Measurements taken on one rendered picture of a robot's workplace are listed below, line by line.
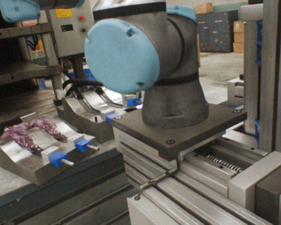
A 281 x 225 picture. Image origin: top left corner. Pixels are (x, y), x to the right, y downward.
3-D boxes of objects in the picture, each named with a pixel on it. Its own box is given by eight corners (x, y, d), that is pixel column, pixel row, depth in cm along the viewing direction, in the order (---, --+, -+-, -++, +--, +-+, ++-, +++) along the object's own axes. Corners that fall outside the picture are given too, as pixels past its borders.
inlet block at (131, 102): (150, 108, 107) (149, 95, 106) (139, 110, 104) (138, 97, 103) (132, 106, 117) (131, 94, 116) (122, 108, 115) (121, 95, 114)
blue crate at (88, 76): (105, 81, 501) (103, 69, 494) (87, 86, 476) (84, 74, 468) (87, 78, 543) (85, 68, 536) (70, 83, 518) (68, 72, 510)
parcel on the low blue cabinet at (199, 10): (213, 12, 779) (213, 2, 769) (206, 13, 760) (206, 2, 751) (202, 13, 811) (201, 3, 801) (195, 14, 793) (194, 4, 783)
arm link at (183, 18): (206, 65, 59) (204, 0, 55) (185, 81, 48) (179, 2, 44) (158, 67, 65) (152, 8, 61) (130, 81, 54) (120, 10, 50)
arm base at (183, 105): (223, 112, 58) (222, 68, 55) (171, 135, 51) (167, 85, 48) (177, 100, 71) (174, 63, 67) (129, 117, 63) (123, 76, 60)
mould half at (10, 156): (97, 149, 102) (92, 123, 99) (39, 186, 84) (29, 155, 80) (27, 130, 132) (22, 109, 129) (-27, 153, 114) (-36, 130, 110)
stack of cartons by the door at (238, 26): (268, 51, 697) (270, 18, 669) (262, 53, 679) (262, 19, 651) (239, 51, 762) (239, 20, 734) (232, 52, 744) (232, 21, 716)
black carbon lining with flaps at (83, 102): (130, 110, 120) (127, 90, 116) (99, 121, 111) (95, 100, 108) (96, 97, 147) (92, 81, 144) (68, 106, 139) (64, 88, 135)
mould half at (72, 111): (151, 123, 120) (147, 95, 116) (100, 144, 107) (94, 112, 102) (100, 103, 160) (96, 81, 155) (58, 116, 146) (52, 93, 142)
